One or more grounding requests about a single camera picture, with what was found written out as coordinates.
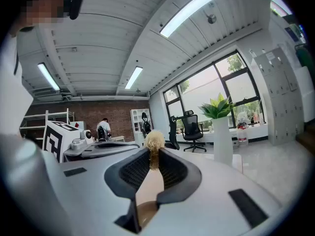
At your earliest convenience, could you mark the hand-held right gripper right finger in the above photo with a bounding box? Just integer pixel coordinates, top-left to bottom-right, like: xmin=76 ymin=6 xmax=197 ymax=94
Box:
xmin=141 ymin=147 xmax=284 ymax=236

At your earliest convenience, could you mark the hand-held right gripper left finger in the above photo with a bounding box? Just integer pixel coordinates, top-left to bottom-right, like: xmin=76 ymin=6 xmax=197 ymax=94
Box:
xmin=61 ymin=147 xmax=150 ymax=236

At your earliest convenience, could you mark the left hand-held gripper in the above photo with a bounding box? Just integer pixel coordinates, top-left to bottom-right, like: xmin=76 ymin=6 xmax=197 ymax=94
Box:
xmin=42 ymin=120 xmax=141 ymax=163

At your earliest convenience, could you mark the tan potato-shaped object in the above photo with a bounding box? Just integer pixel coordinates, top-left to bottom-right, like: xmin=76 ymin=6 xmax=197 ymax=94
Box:
xmin=135 ymin=130 xmax=165 ymax=229

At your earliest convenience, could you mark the white cabinet with red sticker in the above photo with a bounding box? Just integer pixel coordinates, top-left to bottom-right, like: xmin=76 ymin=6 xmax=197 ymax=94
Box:
xmin=69 ymin=120 xmax=86 ymax=133

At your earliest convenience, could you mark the white open shelf unit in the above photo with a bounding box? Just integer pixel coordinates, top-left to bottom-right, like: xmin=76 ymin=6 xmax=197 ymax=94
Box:
xmin=129 ymin=108 xmax=154 ymax=143

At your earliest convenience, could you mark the tall white vase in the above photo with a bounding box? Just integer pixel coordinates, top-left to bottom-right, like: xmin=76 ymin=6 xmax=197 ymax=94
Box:
xmin=211 ymin=118 xmax=233 ymax=167

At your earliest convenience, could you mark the white metal shelf rack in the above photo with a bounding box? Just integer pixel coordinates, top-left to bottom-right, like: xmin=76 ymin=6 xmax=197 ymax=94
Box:
xmin=19 ymin=108 xmax=75 ymax=138

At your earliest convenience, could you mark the black office chair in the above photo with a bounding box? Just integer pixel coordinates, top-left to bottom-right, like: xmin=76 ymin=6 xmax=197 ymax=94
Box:
xmin=180 ymin=110 xmax=208 ymax=153
xmin=168 ymin=115 xmax=182 ymax=151

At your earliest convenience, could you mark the long ceiling light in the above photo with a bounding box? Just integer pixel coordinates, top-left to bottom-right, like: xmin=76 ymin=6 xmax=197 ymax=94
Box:
xmin=37 ymin=62 xmax=61 ymax=91
xmin=159 ymin=0 xmax=217 ymax=38
xmin=124 ymin=65 xmax=144 ymax=90

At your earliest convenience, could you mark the water jug with red label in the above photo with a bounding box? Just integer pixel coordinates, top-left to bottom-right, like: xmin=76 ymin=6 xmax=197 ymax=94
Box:
xmin=237 ymin=128 xmax=250 ymax=148

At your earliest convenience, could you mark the red white flower bouquet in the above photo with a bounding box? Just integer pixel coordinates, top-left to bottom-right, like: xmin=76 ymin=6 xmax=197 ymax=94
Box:
xmin=236 ymin=112 xmax=248 ymax=130

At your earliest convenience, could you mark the green artificial plant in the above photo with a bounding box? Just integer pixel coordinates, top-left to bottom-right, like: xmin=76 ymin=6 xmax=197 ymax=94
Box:
xmin=198 ymin=92 xmax=237 ymax=120

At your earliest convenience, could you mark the person's grey shirt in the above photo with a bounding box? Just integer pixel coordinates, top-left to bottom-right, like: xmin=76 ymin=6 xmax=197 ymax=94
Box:
xmin=0 ymin=30 xmax=34 ymax=138

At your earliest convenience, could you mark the black-framed window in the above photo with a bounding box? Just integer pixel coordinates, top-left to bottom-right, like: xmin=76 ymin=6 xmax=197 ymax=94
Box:
xmin=162 ymin=50 xmax=265 ymax=135

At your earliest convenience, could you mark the wooden step platform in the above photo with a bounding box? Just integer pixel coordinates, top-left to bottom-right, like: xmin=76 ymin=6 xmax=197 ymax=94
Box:
xmin=295 ymin=121 xmax=315 ymax=152

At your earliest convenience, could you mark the grey locker cabinet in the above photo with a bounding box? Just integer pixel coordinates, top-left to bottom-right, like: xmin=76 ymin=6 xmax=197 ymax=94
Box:
xmin=253 ymin=47 xmax=305 ymax=146

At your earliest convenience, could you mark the plain white cabinet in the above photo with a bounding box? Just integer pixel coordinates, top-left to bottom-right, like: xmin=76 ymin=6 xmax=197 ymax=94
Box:
xmin=296 ymin=66 xmax=311 ymax=123

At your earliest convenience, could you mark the person's head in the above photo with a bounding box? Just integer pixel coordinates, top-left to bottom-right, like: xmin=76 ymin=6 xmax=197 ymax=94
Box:
xmin=11 ymin=0 xmax=72 ymax=33

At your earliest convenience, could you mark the clothes rack with green garment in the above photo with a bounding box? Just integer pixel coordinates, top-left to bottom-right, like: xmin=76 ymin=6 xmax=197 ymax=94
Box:
xmin=295 ymin=44 xmax=311 ymax=71

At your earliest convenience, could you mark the black head-mounted camera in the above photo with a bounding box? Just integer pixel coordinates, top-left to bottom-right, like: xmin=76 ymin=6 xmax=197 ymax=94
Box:
xmin=62 ymin=0 xmax=86 ymax=21

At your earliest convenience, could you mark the blue wall poster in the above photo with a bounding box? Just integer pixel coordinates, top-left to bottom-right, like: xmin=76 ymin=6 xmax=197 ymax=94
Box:
xmin=283 ymin=27 xmax=297 ymax=40

